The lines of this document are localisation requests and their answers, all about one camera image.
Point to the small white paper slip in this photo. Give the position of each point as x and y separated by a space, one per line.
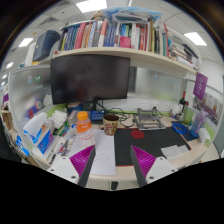
173 151

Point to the black desk mat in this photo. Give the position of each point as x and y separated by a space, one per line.
156 141

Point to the dark blue box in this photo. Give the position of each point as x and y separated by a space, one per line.
45 45

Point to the purple pennant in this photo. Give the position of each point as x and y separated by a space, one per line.
200 86

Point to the small blue box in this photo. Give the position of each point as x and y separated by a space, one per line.
97 115

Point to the stack of white napkins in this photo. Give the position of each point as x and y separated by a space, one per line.
59 118

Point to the white paper sheet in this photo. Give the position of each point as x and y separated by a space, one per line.
105 153

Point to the dark wine bottle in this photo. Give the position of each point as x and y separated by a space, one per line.
182 101

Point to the floral ceramic mug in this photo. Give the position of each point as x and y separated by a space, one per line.
110 126

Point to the black computer monitor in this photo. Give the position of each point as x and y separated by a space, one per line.
90 78

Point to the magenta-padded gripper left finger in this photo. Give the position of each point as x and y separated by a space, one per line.
71 168

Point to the white round jar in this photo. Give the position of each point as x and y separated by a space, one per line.
175 110

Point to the white wall socket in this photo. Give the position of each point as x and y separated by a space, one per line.
158 104
166 106
144 105

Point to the orange-capped drink bottle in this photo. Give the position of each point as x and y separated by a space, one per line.
85 130

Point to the shelf full of books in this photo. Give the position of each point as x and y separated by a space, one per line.
100 51

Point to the grey metal laptop stand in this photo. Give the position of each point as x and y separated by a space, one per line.
150 120

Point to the clear plastic box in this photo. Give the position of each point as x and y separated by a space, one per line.
72 117

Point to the purple water bottle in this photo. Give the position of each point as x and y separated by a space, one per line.
197 123

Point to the flat round red coaster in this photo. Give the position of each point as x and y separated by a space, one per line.
137 134

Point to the blue round container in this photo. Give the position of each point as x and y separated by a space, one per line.
74 107

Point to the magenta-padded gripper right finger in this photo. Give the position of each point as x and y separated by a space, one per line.
155 168

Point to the blue tissue box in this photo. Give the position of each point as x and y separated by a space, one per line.
41 138

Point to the small white box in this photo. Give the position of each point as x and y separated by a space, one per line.
204 136

